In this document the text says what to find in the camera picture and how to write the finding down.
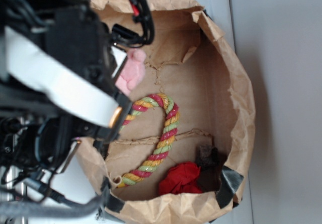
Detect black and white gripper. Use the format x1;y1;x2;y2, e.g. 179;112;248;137
5;5;131;141

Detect red paper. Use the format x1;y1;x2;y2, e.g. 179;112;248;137
158;162;203;195

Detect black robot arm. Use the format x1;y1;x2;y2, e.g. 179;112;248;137
1;0;154;223

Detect pink plush pig toy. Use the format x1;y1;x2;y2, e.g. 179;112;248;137
116;49;146;96

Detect dark grey felt piece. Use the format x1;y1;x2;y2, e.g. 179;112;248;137
195;144;219;171

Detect brown paper bag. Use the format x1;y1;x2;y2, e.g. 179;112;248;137
76;0;256;223

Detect multicolour twisted rope toy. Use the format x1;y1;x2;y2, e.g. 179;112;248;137
117;93;180;188

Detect grey braided cable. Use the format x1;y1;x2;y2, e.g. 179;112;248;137
0;193;106;221

